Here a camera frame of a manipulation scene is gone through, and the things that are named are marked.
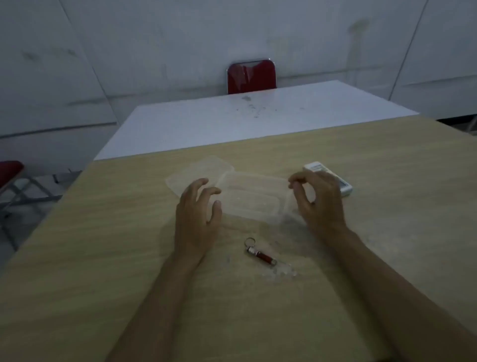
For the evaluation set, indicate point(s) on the person's right hand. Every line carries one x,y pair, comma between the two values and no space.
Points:
326,209

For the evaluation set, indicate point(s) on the person's left hand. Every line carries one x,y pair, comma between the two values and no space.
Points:
193,223

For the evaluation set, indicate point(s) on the person's left thumb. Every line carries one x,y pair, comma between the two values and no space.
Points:
216,212

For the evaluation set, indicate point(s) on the person's left middle finger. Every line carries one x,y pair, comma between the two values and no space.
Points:
197,183

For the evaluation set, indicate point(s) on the person's right thumb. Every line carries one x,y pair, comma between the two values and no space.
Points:
300,201

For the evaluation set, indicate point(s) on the clear plastic food container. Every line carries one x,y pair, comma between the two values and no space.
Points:
253,195

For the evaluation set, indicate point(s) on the person's right forearm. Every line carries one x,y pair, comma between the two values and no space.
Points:
391,298

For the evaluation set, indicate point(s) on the person's left forearm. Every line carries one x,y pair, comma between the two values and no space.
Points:
160,313

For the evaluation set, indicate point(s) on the clear plastic container lid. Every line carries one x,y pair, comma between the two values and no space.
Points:
193,172

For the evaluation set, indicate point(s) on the white remote control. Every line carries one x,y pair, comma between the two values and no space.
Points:
344,184

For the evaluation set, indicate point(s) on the red padded chair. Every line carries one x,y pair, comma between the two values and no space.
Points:
252,76

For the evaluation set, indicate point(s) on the red folding chair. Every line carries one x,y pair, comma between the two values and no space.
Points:
15,186

